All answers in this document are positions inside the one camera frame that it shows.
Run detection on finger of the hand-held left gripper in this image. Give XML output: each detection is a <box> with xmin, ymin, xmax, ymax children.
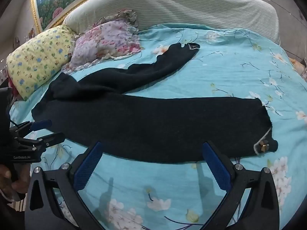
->
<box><xmin>11</xmin><ymin>120</ymin><xmax>52</xmax><ymax>137</ymax></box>
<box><xmin>14</xmin><ymin>132</ymin><xmax>65</xmax><ymax>150</ymax></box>

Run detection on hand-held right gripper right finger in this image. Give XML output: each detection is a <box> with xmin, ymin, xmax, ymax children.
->
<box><xmin>202</xmin><ymin>140</ymin><xmax>281</xmax><ymax>230</ymax></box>

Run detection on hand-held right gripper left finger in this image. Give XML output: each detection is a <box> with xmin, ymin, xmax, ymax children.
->
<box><xmin>25</xmin><ymin>141</ymin><xmax>106</xmax><ymax>230</ymax></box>

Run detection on black pants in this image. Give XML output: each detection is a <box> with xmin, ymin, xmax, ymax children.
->
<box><xmin>31</xmin><ymin>43</ymin><xmax>279</xmax><ymax>164</ymax></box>

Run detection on person's left hand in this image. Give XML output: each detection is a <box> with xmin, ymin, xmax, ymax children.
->
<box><xmin>0</xmin><ymin>165</ymin><xmax>30</xmax><ymax>200</ymax></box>

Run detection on yellow printed pillow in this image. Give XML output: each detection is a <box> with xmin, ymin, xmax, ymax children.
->
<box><xmin>6</xmin><ymin>25</ymin><xmax>75</xmax><ymax>101</ymax></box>

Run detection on turquoise floral bedsheet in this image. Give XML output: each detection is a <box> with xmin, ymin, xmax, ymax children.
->
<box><xmin>10</xmin><ymin>23</ymin><xmax>307</xmax><ymax>230</ymax></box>

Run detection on pink floral ruffled pillow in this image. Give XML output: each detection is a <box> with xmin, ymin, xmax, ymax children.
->
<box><xmin>62</xmin><ymin>20</ymin><xmax>142</xmax><ymax>73</ymax></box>

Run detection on gold framed floral painting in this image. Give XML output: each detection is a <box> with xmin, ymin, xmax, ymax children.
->
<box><xmin>30</xmin><ymin>0</ymin><xmax>130</xmax><ymax>34</ymax></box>

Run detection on grey floral ruffled pillow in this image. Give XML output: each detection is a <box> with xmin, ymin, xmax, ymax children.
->
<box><xmin>90</xmin><ymin>9</ymin><xmax>139</xmax><ymax>33</ymax></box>

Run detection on striped padded headboard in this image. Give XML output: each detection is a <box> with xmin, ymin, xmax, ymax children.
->
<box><xmin>63</xmin><ymin>0</ymin><xmax>281</xmax><ymax>45</ymax></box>

